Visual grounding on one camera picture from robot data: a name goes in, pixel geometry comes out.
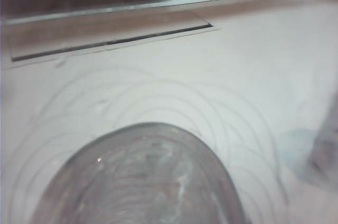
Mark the clear red-label water bottle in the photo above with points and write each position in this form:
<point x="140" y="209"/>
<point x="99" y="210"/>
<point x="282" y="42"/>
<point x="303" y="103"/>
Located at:
<point x="148" y="176"/>

